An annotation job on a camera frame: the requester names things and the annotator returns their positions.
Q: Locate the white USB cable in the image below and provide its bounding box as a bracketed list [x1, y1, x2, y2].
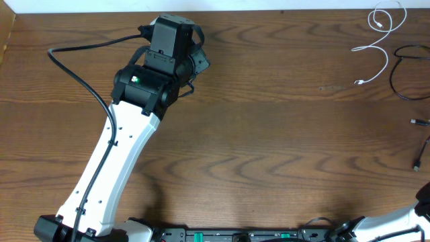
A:
[350, 0, 408, 85]

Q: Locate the black USB cable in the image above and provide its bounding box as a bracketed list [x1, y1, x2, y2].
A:
[389, 44, 430, 173]

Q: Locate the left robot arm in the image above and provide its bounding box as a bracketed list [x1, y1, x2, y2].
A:
[34, 13, 210, 241]

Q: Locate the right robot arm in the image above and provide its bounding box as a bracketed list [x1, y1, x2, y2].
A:
[329, 184, 429, 242]

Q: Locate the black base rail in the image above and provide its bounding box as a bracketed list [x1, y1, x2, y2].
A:
[127, 218, 340, 242]

